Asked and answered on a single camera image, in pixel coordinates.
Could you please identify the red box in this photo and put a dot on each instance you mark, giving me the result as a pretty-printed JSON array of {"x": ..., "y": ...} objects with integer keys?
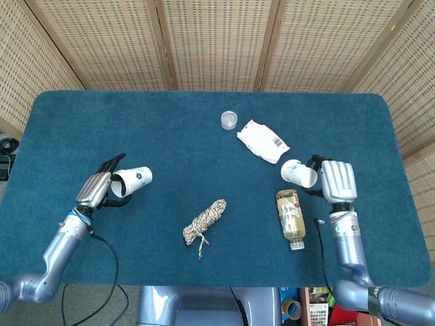
[{"x": 343, "y": 314}]

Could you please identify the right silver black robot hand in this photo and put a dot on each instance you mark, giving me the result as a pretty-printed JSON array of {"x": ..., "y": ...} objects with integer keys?
[{"x": 340, "y": 183}]

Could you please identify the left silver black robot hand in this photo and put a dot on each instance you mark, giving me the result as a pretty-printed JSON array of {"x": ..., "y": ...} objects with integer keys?
[{"x": 93, "y": 190}]

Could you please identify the grey power box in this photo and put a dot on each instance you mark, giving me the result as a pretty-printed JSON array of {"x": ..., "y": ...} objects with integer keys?
[{"x": 4, "y": 166}]

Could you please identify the yellow liquid plastic bottle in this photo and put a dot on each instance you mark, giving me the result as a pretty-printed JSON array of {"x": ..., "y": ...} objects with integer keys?
[{"x": 290, "y": 217}]

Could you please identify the pink storage basket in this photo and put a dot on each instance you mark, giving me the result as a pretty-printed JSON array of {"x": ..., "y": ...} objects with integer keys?
[{"x": 316, "y": 312}]

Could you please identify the white paper cups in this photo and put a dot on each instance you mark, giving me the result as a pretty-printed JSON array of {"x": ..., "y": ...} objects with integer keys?
[{"x": 295, "y": 173}]

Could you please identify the blue-grey robot torso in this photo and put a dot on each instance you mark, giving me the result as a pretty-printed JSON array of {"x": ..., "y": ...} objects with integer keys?
[{"x": 204, "y": 305}]

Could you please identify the woven bamboo screen panel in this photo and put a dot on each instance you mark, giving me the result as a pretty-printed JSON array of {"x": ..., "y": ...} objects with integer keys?
[
  {"x": 217, "y": 44},
  {"x": 102, "y": 44},
  {"x": 408, "y": 85},
  {"x": 27, "y": 68},
  {"x": 333, "y": 44},
  {"x": 425, "y": 190}
]

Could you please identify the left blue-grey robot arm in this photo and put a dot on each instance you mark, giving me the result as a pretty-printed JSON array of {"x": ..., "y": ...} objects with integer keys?
[{"x": 61, "y": 244}]

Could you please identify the small clear plastic jar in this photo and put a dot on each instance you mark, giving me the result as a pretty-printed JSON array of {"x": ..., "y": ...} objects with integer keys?
[{"x": 229, "y": 120}]

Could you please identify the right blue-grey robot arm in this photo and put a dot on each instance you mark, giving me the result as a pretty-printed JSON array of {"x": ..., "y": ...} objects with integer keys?
[{"x": 350, "y": 244}]

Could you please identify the yellow tape roll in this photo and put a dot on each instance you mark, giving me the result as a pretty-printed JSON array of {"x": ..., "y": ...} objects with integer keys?
[{"x": 287, "y": 309}]

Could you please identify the white cup purple flower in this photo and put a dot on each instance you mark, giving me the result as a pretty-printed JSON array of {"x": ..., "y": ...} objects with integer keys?
[{"x": 136, "y": 178}]

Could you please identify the white wipes packet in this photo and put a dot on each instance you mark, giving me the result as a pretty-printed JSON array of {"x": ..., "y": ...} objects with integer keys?
[{"x": 265, "y": 136}]

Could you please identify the blue carpet table cover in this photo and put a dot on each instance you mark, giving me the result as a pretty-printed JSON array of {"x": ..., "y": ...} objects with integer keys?
[{"x": 170, "y": 153}]

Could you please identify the blue package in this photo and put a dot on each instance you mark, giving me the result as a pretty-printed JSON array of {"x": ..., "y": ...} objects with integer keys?
[{"x": 289, "y": 292}]

